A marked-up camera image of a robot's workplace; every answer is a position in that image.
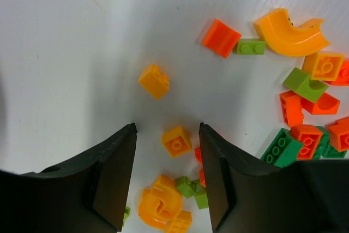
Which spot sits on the orange slope lego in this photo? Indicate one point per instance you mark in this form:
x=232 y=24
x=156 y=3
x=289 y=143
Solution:
x=220 y=38

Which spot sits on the yellow notched lego brick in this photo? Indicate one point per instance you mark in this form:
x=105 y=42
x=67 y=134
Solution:
x=154 y=81

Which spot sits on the yellow curved lego piece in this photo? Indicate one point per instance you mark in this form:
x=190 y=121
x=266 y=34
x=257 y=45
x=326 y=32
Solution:
x=147 y=210

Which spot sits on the yellow long lego brick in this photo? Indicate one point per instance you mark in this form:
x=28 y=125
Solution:
x=180 y=224

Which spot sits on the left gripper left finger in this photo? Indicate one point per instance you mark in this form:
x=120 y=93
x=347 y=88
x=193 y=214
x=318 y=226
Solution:
x=86 y=193

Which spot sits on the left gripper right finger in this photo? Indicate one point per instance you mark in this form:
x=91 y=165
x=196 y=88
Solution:
x=246 y=194

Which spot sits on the dark green long lego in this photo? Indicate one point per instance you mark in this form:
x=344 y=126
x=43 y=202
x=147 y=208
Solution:
x=283 y=150

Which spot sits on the yellow hollow square lego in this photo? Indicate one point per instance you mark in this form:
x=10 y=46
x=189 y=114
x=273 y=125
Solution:
x=176 y=141

